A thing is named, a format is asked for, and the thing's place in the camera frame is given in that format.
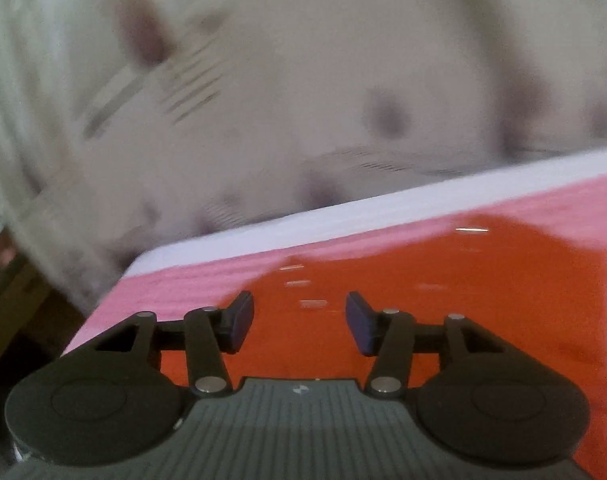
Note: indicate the brown wooden furniture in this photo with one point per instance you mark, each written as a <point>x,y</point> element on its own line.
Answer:
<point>13,310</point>

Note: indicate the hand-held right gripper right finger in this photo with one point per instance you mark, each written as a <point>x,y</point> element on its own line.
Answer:
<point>362,325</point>

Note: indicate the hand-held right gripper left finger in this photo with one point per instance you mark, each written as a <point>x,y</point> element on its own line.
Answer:
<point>239,321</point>

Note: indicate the pink checked blanket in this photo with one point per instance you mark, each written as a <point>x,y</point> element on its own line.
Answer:
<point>183,285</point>

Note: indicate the orange knit garment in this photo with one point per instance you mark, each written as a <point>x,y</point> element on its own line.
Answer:
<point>483,285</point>

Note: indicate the beige leaf print curtain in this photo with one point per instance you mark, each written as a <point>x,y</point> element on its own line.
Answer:
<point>283,85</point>

